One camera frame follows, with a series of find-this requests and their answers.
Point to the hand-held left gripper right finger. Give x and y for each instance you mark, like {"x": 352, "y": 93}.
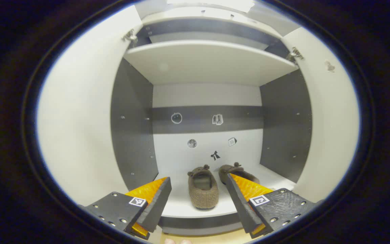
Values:
{"x": 240, "y": 206}

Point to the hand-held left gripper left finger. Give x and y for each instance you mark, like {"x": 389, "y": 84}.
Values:
{"x": 157, "y": 206}

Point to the brown fuzzy shoe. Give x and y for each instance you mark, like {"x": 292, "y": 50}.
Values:
{"x": 237, "y": 170}
{"x": 202, "y": 196}

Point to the white cabinet door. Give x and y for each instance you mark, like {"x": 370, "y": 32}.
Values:
{"x": 80, "y": 118}
{"x": 333, "y": 135}

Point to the white shoe cabinet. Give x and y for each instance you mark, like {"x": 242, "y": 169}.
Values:
{"x": 208, "y": 61}

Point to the metal door hinge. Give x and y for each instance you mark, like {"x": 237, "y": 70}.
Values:
{"x": 130, "y": 35}
{"x": 295, "y": 53}

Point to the ceiling light panel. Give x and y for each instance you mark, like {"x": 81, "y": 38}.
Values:
{"x": 212, "y": 4}

